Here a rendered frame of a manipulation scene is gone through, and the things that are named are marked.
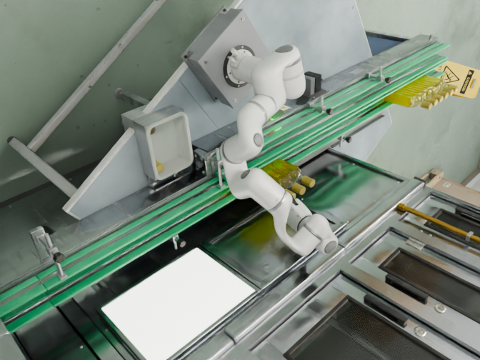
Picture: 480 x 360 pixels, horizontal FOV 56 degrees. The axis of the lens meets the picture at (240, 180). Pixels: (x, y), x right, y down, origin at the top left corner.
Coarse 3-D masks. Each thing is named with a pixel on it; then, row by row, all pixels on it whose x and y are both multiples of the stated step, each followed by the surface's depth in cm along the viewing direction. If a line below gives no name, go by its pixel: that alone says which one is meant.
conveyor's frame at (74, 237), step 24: (408, 48) 257; (360, 72) 230; (192, 144) 178; (216, 144) 177; (192, 168) 181; (144, 192) 169; (168, 192) 168; (96, 216) 158; (120, 216) 157; (72, 240) 148; (96, 240) 150; (0, 264) 141; (24, 264) 140; (48, 264) 141; (0, 288) 133
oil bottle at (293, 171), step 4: (276, 160) 188; (280, 160) 188; (272, 164) 186; (276, 164) 185; (280, 164) 185; (284, 164) 185; (288, 164) 184; (292, 164) 184; (280, 168) 183; (284, 168) 182; (288, 168) 182; (292, 168) 182; (296, 168) 182; (288, 172) 181; (292, 172) 180; (296, 172) 180; (300, 172) 181; (292, 176) 180; (296, 176) 180; (292, 180) 181; (296, 180) 181
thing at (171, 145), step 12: (168, 120) 157; (180, 120) 165; (156, 132) 165; (168, 132) 168; (180, 132) 169; (156, 144) 167; (168, 144) 171; (180, 144) 172; (156, 156) 169; (168, 156) 173; (180, 156) 175; (192, 156) 172; (156, 168) 162; (168, 168) 170; (180, 168) 170
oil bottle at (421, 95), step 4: (404, 88) 242; (408, 92) 237; (412, 92) 236; (416, 92) 236; (420, 92) 236; (420, 96) 233; (424, 96) 234; (420, 100) 234; (424, 100) 233; (428, 100) 232; (432, 100) 230; (436, 100) 230; (432, 104) 231
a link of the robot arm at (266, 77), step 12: (288, 48) 142; (264, 60) 140; (276, 60) 138; (288, 60) 138; (252, 72) 138; (264, 72) 135; (276, 72) 135; (252, 84) 140; (264, 84) 136; (276, 84) 137; (264, 96) 138; (276, 96) 139; (264, 108) 137; (276, 108) 141
